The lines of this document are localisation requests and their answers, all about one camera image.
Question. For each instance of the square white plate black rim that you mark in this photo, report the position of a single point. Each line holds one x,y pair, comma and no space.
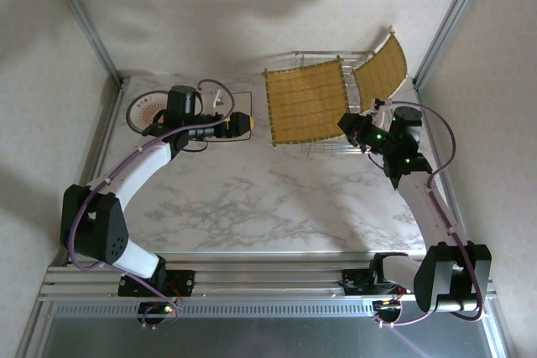
239,102

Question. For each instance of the round white printed plate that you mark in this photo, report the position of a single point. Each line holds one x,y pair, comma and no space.
140,108

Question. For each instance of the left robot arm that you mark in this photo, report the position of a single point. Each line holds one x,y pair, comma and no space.
138,165

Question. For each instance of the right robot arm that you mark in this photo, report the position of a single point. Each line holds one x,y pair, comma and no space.
428,207

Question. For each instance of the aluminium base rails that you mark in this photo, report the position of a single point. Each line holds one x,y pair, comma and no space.
268,274

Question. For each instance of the small controller board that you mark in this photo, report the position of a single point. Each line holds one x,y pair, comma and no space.
388,309
153,312

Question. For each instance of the perforated metal strip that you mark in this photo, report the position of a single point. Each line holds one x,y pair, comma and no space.
268,309

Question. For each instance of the grey metal sheet panel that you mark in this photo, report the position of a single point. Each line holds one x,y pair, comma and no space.
268,341

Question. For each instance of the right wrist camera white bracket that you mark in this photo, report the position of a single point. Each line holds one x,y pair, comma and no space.
382,112

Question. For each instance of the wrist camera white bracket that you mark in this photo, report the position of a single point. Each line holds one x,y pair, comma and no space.
218,100
382,112

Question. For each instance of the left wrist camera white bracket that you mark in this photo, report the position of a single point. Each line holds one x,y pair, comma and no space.
218,100

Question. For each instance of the aluminium side rail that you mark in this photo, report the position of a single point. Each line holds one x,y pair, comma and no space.
422,94
110,123

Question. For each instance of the aluminium frame post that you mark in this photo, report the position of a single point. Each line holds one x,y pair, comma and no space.
453,18
86,24

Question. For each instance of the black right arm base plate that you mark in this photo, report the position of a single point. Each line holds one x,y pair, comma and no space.
356,284

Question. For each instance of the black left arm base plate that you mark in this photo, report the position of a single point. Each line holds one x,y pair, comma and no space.
184,280

